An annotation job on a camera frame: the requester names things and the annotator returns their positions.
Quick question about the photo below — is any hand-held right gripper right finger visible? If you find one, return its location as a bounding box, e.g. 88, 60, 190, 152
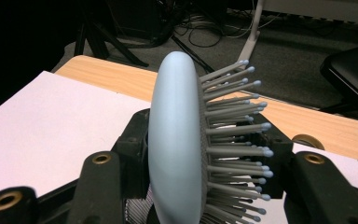
236, 112, 358, 224

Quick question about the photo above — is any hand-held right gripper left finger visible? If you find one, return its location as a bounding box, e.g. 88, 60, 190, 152
66, 108, 152, 224

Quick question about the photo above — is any light blue plastic scoop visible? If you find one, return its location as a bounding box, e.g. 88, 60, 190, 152
125, 50, 275, 224

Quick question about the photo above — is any brown table grommet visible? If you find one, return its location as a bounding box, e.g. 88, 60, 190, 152
291, 133, 326, 151

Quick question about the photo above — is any white foam board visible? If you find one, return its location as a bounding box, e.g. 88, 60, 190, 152
0, 70, 358, 203

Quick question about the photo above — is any wooden table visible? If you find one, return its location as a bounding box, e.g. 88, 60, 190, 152
54, 54, 358, 166

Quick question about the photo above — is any black metal stand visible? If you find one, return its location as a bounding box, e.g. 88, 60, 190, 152
74, 12, 150, 68

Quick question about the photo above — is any black floor strip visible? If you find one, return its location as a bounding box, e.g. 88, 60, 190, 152
170, 35, 216, 75

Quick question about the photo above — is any white-legged desk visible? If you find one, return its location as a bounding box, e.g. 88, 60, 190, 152
236, 0, 358, 67

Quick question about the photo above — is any tangle of floor cables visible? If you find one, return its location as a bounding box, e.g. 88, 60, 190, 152
172, 6, 281, 49

